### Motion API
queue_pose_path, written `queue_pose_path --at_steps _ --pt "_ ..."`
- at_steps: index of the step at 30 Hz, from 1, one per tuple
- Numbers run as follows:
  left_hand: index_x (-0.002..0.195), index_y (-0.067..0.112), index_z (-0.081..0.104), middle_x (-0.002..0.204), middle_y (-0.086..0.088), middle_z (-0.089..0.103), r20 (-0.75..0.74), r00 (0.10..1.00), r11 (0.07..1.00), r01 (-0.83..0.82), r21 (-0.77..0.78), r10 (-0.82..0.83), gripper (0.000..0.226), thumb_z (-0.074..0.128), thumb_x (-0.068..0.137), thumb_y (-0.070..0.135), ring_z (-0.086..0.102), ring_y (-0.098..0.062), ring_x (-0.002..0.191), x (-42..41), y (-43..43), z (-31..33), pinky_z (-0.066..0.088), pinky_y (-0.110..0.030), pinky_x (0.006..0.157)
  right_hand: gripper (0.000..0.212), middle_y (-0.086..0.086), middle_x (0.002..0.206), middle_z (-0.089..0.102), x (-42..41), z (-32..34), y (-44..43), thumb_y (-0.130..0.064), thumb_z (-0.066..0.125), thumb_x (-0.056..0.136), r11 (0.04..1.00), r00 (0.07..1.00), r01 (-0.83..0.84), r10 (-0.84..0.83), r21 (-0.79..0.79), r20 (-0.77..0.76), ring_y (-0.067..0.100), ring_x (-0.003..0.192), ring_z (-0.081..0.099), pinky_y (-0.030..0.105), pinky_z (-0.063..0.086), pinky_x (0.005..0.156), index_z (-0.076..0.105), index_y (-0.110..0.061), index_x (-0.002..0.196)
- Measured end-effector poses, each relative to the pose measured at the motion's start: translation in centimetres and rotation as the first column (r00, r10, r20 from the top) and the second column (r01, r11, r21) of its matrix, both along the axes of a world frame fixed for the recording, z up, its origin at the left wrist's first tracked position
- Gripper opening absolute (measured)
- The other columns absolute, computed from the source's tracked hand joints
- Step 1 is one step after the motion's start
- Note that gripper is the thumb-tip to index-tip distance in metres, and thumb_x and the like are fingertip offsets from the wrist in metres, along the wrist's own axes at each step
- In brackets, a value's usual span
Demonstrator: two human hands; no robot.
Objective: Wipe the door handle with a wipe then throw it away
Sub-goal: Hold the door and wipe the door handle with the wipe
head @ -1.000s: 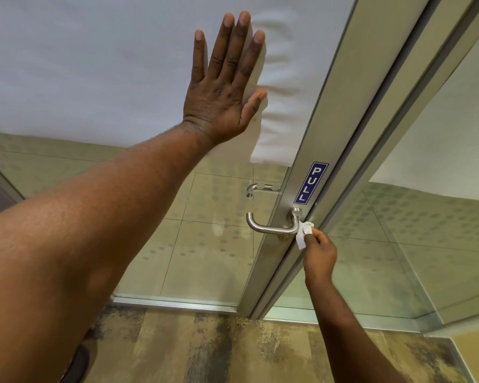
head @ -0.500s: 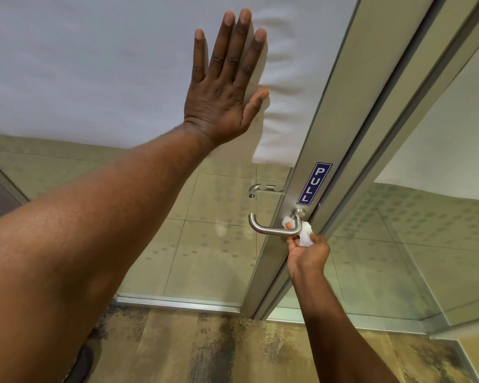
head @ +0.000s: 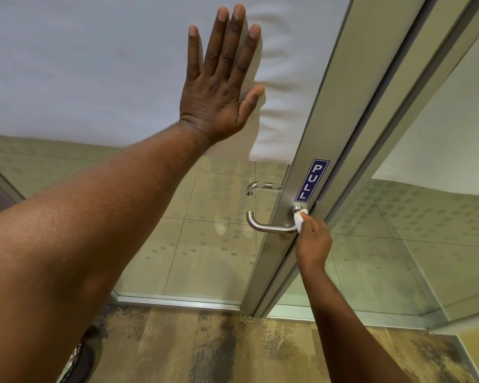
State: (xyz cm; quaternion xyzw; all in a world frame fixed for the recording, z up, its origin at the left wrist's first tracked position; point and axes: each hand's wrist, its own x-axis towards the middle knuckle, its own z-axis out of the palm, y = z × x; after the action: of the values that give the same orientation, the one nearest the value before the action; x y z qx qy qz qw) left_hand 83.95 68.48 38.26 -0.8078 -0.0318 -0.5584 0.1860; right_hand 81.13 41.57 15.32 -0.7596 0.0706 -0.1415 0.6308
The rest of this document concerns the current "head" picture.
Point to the person's left hand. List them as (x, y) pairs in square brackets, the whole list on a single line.
[(209, 99)]

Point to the person's right hand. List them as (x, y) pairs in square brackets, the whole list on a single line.
[(314, 245)]

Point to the person's left middle finger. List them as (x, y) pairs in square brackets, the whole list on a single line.
[(234, 35)]

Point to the person's left little finger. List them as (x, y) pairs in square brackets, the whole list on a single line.
[(194, 51)]

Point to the person's right fingers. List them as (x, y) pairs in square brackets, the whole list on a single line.
[(311, 224)]

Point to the person's left thumb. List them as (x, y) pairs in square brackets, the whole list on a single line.
[(252, 103)]

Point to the white cleaning cloth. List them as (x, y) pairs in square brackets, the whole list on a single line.
[(299, 221)]

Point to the glass door with aluminium frame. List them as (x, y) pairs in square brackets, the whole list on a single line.
[(103, 55)]

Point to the person's left forearm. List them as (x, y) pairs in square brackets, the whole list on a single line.
[(84, 243)]

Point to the person's right forearm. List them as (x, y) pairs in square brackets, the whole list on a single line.
[(343, 327)]

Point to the blue door sign sticker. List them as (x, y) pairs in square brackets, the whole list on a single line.
[(312, 180)]

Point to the fixed glass partition panel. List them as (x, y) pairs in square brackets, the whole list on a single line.
[(443, 135)]

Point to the aluminium door jamb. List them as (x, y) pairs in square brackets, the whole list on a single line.
[(455, 27)]

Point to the person's dark shoe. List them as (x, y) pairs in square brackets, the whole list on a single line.
[(82, 357)]

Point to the aluminium floor rail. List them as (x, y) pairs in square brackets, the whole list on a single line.
[(175, 302)]

